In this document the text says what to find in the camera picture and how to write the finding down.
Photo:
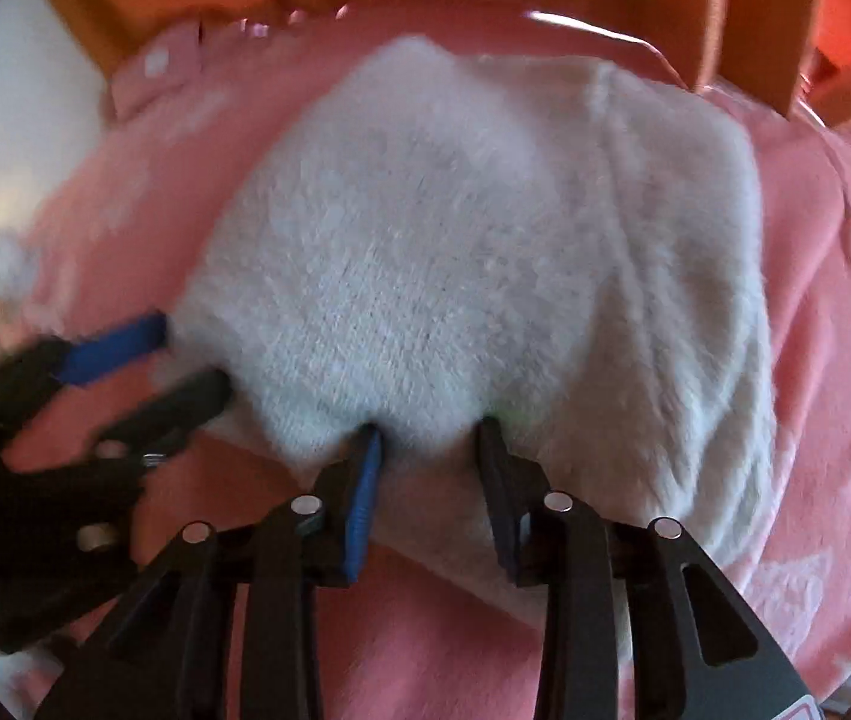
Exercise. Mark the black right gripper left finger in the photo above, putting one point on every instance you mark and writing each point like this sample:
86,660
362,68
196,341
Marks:
163,650

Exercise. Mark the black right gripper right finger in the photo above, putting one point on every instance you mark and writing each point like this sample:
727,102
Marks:
698,650

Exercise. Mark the white sweater with black hearts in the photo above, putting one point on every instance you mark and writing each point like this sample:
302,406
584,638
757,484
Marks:
555,243

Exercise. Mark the pink blanket with white bows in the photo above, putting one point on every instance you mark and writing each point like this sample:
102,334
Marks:
121,235

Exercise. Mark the pink pillow with white dot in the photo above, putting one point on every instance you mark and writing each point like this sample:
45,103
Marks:
163,67

